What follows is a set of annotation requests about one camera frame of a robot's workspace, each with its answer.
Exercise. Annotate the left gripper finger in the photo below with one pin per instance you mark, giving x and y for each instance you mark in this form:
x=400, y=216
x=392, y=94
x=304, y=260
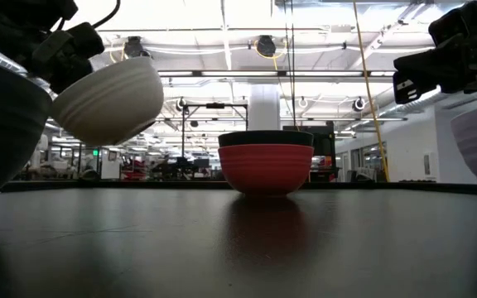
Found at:
x=70, y=74
x=87, y=41

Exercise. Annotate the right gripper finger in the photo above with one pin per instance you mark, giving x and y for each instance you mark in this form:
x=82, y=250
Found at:
x=420, y=76

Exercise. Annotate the white ribbed bowl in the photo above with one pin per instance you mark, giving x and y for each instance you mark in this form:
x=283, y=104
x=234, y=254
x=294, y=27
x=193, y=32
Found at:
x=110, y=103

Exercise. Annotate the black ribbed bowl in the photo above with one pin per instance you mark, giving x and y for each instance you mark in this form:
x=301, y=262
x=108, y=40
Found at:
x=266, y=138
x=2, y=132

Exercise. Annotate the red ribbed bowl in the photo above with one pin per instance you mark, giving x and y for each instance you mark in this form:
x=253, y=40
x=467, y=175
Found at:
x=266, y=169

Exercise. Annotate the white cabinet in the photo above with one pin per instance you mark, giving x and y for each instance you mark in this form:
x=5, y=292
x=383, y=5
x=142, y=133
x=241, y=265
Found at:
x=110, y=163

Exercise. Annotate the red cart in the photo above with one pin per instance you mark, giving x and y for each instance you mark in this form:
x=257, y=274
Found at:
x=133, y=170

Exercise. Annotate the dark cabinet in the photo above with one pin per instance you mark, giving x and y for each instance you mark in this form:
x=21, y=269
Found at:
x=323, y=153

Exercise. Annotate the long ceiling light strip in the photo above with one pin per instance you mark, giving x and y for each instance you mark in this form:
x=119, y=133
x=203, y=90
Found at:
x=238, y=73

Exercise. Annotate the white pillar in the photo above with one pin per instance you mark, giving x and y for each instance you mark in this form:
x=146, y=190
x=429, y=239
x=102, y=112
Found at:
x=264, y=107

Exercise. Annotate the grey wall panel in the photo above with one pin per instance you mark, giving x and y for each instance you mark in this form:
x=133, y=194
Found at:
x=429, y=164

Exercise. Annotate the black aluminium table frame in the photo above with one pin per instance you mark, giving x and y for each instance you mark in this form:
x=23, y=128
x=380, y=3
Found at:
x=97, y=186

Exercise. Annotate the black metal stand frame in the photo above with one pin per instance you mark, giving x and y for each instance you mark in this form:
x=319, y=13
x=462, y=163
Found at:
x=215, y=105

